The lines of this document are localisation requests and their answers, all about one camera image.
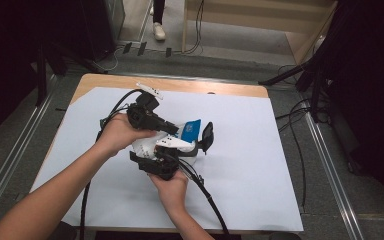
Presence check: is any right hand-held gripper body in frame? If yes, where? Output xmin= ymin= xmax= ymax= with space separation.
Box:
xmin=146 ymin=135 xmax=196 ymax=182

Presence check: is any black curtain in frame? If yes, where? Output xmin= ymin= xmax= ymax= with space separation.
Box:
xmin=0 ymin=0 xmax=84 ymax=148
xmin=326 ymin=0 xmax=384 ymax=221

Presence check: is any metal floor rail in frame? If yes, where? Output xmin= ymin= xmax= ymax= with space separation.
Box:
xmin=304 ymin=109 xmax=364 ymax=240
xmin=0 ymin=74 xmax=68 ymax=228

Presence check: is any wooden shelf unit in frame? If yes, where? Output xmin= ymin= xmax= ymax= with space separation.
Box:
xmin=183 ymin=0 xmax=339 ymax=66

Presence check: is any white paper sheet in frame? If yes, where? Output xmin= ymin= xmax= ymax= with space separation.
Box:
xmin=29 ymin=87 xmax=304 ymax=233

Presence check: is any black hanging cable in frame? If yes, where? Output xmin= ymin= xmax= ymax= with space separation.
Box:
xmin=183 ymin=0 xmax=205 ymax=55

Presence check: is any person's left hand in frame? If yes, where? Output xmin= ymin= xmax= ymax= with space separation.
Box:
xmin=94 ymin=113 xmax=157 ymax=158

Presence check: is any left hand-held gripper black cable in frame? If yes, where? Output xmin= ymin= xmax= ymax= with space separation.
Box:
xmin=79 ymin=88 xmax=146 ymax=240

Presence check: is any person's right hand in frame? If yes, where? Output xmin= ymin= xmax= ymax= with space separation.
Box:
xmin=149 ymin=171 xmax=189 ymax=211

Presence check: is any dark cabinet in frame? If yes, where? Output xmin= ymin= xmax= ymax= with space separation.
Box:
xmin=79 ymin=0 xmax=126 ymax=61

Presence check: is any white floor cable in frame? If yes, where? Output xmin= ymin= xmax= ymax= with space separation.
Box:
xmin=93 ymin=49 xmax=119 ymax=73

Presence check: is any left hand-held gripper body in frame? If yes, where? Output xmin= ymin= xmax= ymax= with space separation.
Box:
xmin=127 ymin=82 xmax=164 ymax=130

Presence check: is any right hand-held gripper black cable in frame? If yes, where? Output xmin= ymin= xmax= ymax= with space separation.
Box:
xmin=174 ymin=159 xmax=230 ymax=234

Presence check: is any black floor cable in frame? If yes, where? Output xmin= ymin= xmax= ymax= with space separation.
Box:
xmin=274 ymin=64 xmax=314 ymax=211

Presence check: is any black metal stand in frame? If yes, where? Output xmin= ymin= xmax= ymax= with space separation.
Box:
xmin=259 ymin=49 xmax=334 ymax=123
xmin=34 ymin=39 xmax=108 ymax=108

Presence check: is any hand-held gripper black cable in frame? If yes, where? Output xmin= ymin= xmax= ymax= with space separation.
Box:
xmin=174 ymin=159 xmax=230 ymax=234
xmin=79 ymin=88 xmax=146 ymax=240

